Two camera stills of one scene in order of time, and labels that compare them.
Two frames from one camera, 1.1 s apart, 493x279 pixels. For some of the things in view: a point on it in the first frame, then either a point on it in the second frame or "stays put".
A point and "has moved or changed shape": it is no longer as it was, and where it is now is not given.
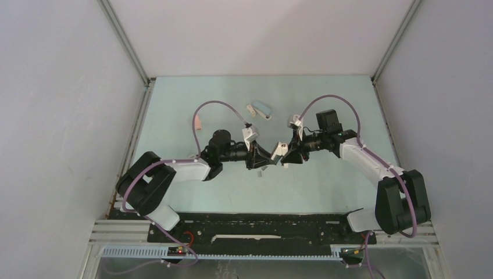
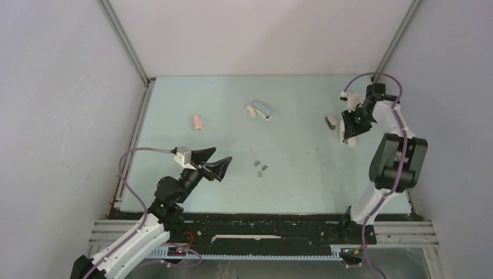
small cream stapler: x=251 y=110 stays put
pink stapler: x=197 y=122 stays put
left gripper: x=256 y=152 to x=216 y=169
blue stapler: x=264 y=111 stays put
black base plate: x=204 y=232 stays put
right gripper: x=294 y=155 to x=350 y=128
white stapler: x=280 y=151 has moved or changed shape
